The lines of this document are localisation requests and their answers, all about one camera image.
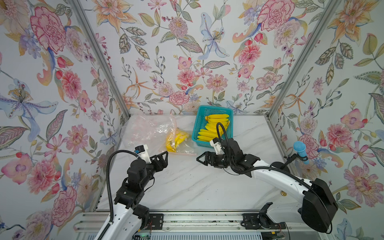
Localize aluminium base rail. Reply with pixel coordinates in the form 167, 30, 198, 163
74, 209, 331, 240

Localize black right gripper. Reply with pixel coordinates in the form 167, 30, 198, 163
197, 152, 237, 168

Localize teal plastic basket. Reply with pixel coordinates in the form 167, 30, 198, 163
192, 106, 234, 148

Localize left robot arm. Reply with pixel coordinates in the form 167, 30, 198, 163
96, 146, 169, 240

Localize aluminium corner post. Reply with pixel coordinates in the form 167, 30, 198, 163
265, 0, 339, 120
67, 0, 131, 116

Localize blue microphone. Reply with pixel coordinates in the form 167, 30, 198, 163
269, 141, 310, 173

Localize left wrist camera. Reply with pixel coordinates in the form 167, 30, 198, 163
135, 145, 152, 164

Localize aluminium corner post right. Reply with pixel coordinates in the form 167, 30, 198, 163
265, 0, 339, 120

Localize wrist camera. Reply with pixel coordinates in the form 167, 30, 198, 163
210, 138, 224, 155
135, 145, 152, 164

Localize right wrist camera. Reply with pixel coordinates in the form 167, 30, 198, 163
210, 138, 224, 155

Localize yellow banana bunch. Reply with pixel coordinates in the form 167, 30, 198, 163
166, 128, 190, 153
198, 128, 224, 142

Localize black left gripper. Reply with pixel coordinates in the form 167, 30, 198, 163
139, 150, 169, 189

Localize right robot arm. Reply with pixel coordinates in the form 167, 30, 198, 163
197, 123, 339, 234

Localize aluminium corner post left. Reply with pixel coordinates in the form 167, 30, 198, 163
67, 0, 131, 116

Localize pink dotted zip bag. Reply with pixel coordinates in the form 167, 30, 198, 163
122, 115, 177, 154

